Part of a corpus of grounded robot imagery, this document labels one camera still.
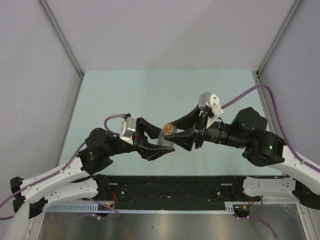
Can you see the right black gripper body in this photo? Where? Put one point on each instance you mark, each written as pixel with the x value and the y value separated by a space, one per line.
pixel 202 132

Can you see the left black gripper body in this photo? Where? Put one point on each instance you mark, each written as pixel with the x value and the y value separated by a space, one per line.
pixel 137 138

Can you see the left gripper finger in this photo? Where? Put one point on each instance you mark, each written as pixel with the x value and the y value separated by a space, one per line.
pixel 152 152
pixel 143 126

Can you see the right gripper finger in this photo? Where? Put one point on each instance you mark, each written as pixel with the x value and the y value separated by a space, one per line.
pixel 184 139
pixel 187 121

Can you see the white bottle cap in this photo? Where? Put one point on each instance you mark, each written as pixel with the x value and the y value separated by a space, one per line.
pixel 169 129

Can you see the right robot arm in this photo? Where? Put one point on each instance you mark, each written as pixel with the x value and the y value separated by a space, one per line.
pixel 262 148

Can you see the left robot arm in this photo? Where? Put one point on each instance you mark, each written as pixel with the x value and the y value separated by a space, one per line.
pixel 80 177

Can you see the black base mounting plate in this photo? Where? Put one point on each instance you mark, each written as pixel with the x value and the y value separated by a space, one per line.
pixel 174 193

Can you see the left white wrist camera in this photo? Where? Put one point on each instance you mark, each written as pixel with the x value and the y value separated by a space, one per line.
pixel 128 128

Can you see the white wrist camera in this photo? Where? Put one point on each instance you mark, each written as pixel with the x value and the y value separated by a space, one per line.
pixel 209 103
pixel 128 128

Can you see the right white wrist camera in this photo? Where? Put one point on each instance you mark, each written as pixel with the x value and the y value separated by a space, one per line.
pixel 209 103

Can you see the right aluminium frame post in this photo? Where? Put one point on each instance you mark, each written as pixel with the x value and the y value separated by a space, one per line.
pixel 289 17

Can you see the aluminium frame post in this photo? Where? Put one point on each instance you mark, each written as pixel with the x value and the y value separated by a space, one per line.
pixel 55 26
pixel 289 17

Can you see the left aluminium frame post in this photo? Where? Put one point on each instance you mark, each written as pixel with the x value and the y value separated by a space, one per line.
pixel 55 26

